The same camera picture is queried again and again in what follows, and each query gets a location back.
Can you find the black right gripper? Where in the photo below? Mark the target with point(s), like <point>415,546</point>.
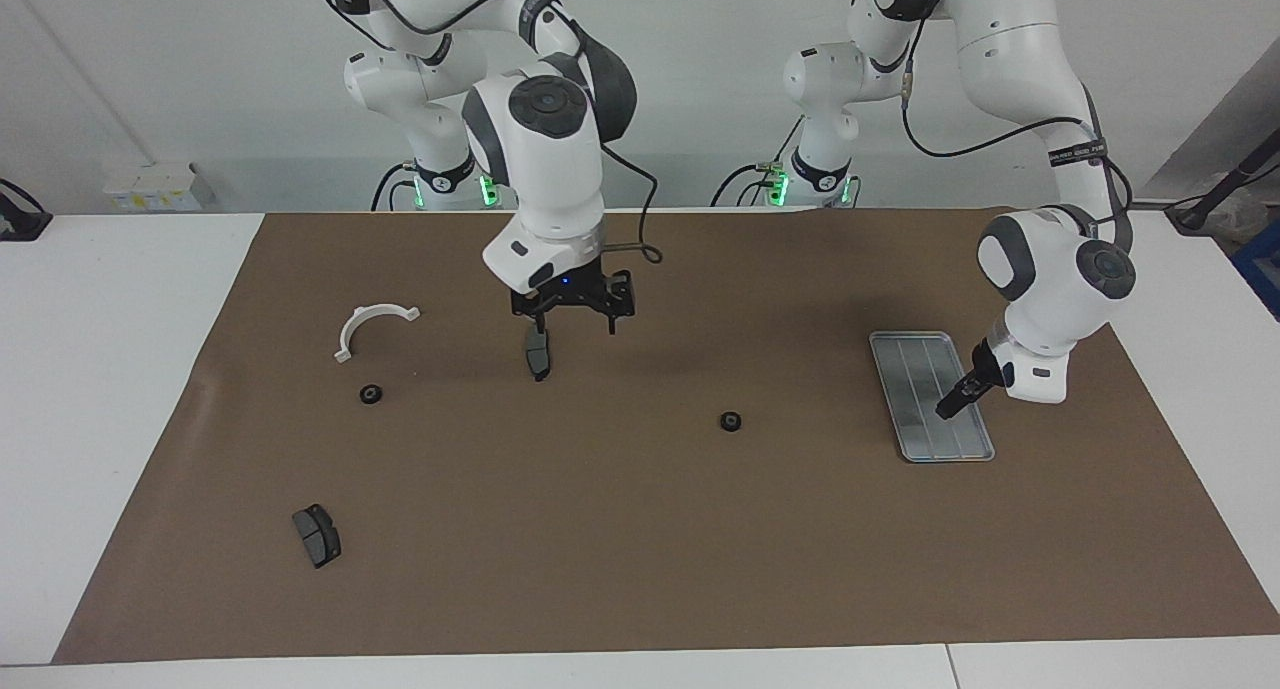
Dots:
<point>580,291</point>

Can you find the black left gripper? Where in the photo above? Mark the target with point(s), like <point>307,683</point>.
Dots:
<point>990,369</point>

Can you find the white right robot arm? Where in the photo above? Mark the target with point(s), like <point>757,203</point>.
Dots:
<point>550,169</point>

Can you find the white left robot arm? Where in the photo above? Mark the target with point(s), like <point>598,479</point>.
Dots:
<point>1060,269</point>

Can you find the silver metal tray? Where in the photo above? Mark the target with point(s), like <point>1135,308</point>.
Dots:
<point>915,369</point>

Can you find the long grey brake pad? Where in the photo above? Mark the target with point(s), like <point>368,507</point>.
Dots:
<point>538,357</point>

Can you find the brown table mat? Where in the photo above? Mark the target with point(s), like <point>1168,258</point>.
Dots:
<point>600,519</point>

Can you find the blue crate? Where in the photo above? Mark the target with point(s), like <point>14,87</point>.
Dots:
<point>1262,269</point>

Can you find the short dark brake pad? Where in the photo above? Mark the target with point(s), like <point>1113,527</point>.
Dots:
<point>318,537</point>

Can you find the black stand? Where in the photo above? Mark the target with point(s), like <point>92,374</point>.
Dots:
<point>1220,184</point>

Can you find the white box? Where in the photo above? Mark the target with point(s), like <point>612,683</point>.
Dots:
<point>150,189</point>

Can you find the white curved plastic bracket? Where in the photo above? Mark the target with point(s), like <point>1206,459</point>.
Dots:
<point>358,319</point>

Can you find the black clamp mount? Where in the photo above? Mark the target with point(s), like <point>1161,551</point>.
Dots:
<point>20,224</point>

